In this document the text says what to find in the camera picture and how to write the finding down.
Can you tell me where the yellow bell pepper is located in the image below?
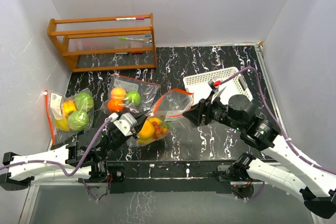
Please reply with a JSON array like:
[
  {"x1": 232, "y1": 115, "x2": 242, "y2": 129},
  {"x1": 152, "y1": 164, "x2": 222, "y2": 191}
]
[{"x1": 61, "y1": 100, "x2": 77, "y2": 118}]

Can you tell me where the red cherry tomato bunch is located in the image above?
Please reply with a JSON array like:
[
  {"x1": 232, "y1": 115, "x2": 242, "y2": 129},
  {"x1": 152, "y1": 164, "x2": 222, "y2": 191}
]
[{"x1": 152, "y1": 121, "x2": 168, "y2": 140}]

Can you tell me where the green marker pen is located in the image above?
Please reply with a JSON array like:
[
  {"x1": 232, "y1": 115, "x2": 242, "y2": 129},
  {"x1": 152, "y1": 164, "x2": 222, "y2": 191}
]
[{"x1": 118, "y1": 37, "x2": 145, "y2": 41}]

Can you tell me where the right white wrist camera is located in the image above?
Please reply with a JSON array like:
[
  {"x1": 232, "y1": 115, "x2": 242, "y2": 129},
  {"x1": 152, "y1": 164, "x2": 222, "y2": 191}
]
[{"x1": 207, "y1": 77, "x2": 226, "y2": 103}]

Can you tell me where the clear red zip bag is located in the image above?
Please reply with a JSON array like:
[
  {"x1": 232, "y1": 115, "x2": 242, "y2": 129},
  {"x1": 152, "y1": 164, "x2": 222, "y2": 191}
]
[{"x1": 44, "y1": 88, "x2": 95, "y2": 145}]

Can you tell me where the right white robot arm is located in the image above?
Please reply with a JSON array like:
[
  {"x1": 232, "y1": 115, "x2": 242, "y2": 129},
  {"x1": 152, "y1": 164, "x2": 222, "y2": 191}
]
[{"x1": 183, "y1": 94, "x2": 335, "y2": 219}]

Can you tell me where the light green cabbage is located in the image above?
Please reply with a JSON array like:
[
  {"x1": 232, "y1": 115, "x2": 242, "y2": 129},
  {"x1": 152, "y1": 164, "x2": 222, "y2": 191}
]
[{"x1": 73, "y1": 92, "x2": 94, "y2": 112}]

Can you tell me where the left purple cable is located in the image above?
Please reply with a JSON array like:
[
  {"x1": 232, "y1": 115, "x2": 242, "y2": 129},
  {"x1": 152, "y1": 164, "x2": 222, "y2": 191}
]
[{"x1": 0, "y1": 113, "x2": 119, "y2": 201}]

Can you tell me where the purple cable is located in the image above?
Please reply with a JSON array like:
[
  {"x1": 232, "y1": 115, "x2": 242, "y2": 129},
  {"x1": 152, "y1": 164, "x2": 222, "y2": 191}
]
[
  {"x1": 0, "y1": 113, "x2": 119, "y2": 201},
  {"x1": 215, "y1": 66, "x2": 336, "y2": 200}
]

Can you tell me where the dark green cabbage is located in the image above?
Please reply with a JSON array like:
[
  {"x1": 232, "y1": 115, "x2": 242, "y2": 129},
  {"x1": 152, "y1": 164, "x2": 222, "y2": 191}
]
[{"x1": 68, "y1": 110, "x2": 89, "y2": 132}]

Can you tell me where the white plastic basket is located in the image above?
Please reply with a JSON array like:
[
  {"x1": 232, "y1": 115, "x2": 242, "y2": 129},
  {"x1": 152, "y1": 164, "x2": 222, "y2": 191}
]
[{"x1": 183, "y1": 67, "x2": 253, "y2": 105}]

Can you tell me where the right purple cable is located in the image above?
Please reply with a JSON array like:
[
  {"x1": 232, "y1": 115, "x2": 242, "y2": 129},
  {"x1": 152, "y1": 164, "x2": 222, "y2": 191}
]
[{"x1": 215, "y1": 66, "x2": 336, "y2": 200}]

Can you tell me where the pink white marker pen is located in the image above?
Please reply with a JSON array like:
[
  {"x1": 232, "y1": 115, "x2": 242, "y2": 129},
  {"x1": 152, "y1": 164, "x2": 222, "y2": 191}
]
[{"x1": 115, "y1": 17, "x2": 145, "y2": 21}]

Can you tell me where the green lime fruit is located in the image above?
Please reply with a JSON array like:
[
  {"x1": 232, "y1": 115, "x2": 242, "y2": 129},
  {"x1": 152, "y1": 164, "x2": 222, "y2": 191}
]
[{"x1": 124, "y1": 91, "x2": 141, "y2": 106}]

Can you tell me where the wooden orange shelf rack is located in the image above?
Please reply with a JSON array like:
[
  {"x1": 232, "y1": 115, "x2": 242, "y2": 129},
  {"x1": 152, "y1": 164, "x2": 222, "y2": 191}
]
[{"x1": 47, "y1": 13, "x2": 158, "y2": 73}]

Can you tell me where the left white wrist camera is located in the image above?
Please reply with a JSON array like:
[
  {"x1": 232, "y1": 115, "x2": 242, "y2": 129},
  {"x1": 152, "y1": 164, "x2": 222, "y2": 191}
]
[{"x1": 113, "y1": 112, "x2": 137, "y2": 136}]

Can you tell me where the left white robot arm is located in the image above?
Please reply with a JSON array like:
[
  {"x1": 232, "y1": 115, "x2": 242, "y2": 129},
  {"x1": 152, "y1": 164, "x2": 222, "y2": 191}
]
[{"x1": 1, "y1": 111, "x2": 148, "y2": 191}]

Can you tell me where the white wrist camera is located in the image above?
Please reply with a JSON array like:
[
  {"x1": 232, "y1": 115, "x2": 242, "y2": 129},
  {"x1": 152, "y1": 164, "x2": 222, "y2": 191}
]
[
  {"x1": 113, "y1": 112, "x2": 137, "y2": 136},
  {"x1": 207, "y1": 77, "x2": 226, "y2": 103}
]

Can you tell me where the yellow banana bunch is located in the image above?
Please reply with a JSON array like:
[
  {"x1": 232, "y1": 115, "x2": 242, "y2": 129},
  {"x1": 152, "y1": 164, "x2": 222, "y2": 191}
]
[{"x1": 138, "y1": 118, "x2": 155, "y2": 140}]

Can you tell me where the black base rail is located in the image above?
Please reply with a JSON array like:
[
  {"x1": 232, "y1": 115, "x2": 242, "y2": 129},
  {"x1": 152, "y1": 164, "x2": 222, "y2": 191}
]
[{"x1": 78, "y1": 159, "x2": 266, "y2": 196}]

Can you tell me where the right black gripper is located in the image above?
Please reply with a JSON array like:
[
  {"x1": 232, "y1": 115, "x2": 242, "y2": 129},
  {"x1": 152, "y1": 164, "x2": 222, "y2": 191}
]
[{"x1": 183, "y1": 91, "x2": 244, "y2": 132}]

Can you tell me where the orange fruit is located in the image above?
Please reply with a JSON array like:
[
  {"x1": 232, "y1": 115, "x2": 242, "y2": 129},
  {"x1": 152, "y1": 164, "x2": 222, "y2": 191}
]
[{"x1": 110, "y1": 87, "x2": 127, "y2": 101}]

